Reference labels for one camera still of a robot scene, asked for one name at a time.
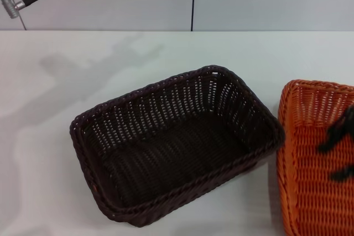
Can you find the orange wicker basket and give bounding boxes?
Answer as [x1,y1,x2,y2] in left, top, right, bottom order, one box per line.
[275,78,354,236]

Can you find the dark brown wicker basket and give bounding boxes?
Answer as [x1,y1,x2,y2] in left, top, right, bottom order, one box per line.
[69,64,286,229]

